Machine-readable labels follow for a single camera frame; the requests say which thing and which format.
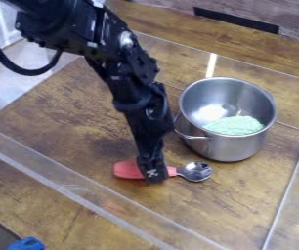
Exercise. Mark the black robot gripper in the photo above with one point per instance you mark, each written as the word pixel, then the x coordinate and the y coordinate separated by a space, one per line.
pixel 145 107

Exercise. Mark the pink handled metal spoon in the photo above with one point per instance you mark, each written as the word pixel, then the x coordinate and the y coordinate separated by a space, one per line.
pixel 193 172

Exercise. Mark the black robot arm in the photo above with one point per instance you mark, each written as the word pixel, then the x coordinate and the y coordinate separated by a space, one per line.
pixel 84 28

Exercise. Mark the green food lump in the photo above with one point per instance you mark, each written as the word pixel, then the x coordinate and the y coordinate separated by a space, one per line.
pixel 235 125

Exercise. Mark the stainless steel pot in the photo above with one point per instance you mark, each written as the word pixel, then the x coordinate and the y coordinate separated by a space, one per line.
pixel 225 114

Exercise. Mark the blue object at corner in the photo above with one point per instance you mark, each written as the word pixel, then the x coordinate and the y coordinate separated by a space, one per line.
pixel 28 243

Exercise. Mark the black strip on table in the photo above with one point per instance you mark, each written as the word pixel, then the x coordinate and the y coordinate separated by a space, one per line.
pixel 259 25

